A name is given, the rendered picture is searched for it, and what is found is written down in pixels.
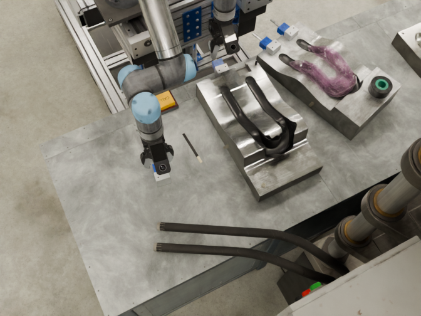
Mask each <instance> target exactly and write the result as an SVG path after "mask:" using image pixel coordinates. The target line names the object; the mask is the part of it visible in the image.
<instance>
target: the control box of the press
mask: <svg viewBox="0 0 421 316"><path fill-rule="evenodd" d="M295 301H296V302H294V303H292V304H291V305H290V306H288V307H287V308H285V309H284V310H283V311H282V312H280V313H279V314H277V315H275V316H421V240H420V239H419V237H418V236H414V237H413V238H410V239H409V240H407V241H405V242H404V243H402V244H400V245H398V246H396V247H394V248H392V249H391V250H389V251H387V252H385V253H384V254H382V255H380V256H378V257H376V258H374V259H372V260H371V261H369V262H367V263H365V264H364V265H362V266H360V267H358V268H356V269H354V270H353V271H351V272H349V273H347V274H346V275H343V276H342V277H340V278H338V279H336V280H335V281H333V282H331V283H329V284H327V285H324V284H323V285H321V283H320V282H317V283H315V284H313V285H312V286H310V288H309V289H307V290H306V291H304V292H303V293H302V294H301V295H300V296H298V297H296V298H295Z"/></svg>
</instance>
